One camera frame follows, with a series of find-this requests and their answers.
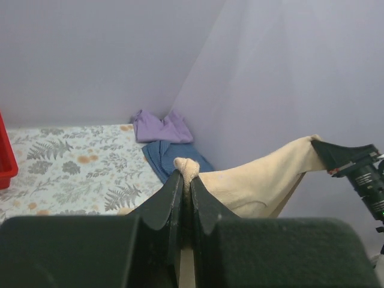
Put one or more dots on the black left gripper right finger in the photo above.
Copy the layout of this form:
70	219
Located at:
270	252

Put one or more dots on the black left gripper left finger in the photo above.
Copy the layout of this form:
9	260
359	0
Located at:
90	249

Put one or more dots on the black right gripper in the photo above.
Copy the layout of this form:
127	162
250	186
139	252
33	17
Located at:
358	164

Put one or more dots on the beige polo shirt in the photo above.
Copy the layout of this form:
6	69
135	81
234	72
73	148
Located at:
258	189

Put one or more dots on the floral table mat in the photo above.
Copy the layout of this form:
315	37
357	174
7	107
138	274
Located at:
89	170

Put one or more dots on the blue checked shirt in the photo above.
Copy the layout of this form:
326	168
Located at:
161	154

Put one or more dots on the lavender t shirt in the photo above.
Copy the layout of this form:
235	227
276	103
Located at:
172	128

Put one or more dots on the red plastic bin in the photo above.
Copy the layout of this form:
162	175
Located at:
9	167

